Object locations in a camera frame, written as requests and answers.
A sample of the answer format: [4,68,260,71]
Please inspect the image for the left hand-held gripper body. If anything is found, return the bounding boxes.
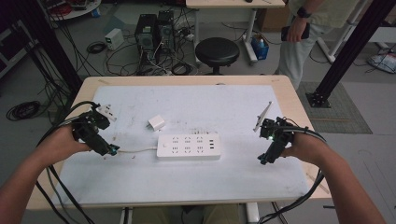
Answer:
[72,104,118,147]

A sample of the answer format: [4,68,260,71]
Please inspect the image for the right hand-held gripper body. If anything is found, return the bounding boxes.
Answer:
[253,101,295,154]

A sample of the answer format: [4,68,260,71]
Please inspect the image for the white charger plug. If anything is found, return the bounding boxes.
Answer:
[147,114,166,133]

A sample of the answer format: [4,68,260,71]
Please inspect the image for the white power strip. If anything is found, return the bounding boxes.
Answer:
[156,133,222,161]

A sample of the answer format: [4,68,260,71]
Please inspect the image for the person's right hand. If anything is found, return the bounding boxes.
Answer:
[280,132,330,166]

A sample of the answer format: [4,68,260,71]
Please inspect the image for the person's left hand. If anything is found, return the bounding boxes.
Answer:
[41,123,92,164]

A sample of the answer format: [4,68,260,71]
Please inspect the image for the white table leg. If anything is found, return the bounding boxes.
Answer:
[245,202,261,224]
[119,206,134,224]

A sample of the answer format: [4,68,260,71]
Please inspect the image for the grey floor mat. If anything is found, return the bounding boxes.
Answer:
[296,80,374,135]

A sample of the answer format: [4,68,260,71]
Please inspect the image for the white table mat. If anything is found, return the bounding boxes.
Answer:
[56,84,310,207]

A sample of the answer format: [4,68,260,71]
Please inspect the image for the blue bin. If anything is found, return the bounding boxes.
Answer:
[249,33,270,61]

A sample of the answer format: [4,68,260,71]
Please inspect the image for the white power supply box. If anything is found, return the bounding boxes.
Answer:
[104,27,125,51]

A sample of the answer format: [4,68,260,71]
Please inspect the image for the black phone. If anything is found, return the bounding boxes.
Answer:
[280,22,311,42]

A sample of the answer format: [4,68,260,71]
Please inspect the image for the black round stool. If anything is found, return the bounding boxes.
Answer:
[194,36,241,76]

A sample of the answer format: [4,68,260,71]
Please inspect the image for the large black computer tower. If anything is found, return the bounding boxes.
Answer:
[134,13,161,67]

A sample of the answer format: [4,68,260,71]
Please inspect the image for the cardboard box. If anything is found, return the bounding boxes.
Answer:
[256,5,291,33]

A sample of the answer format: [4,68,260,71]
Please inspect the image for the round white table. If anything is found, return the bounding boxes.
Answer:
[39,0,103,21]

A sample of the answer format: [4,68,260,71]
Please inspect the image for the black wristwatch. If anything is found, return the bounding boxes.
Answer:
[296,6,313,20]

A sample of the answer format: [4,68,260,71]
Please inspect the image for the slim black computer tower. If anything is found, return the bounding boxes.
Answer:
[157,8,176,54]

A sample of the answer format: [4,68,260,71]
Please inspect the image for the clear plastic bag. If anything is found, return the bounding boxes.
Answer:
[366,51,396,75]

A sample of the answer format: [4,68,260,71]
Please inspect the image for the white desk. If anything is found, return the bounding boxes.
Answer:
[185,0,287,65]

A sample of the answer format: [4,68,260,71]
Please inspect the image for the left gripper black cables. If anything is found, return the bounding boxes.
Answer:
[35,100,98,224]

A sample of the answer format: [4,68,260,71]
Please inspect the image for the gripper black cables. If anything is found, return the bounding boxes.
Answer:
[35,100,98,224]
[257,117,329,224]

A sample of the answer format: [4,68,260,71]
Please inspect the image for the white power strip cable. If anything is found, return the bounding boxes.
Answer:
[118,146,159,154]

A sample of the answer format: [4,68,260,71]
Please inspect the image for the right gripper black cables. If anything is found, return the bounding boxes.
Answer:
[257,117,329,224]

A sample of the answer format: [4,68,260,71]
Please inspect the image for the large black cable coil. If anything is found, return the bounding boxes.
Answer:
[6,100,42,122]

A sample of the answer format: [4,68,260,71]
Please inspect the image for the small black cable coil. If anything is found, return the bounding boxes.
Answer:
[86,40,107,55]

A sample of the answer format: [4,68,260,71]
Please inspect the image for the black metal post with foot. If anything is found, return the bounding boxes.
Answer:
[305,0,396,109]

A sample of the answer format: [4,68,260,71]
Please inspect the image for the white stand frame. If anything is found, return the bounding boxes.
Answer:
[317,0,370,64]

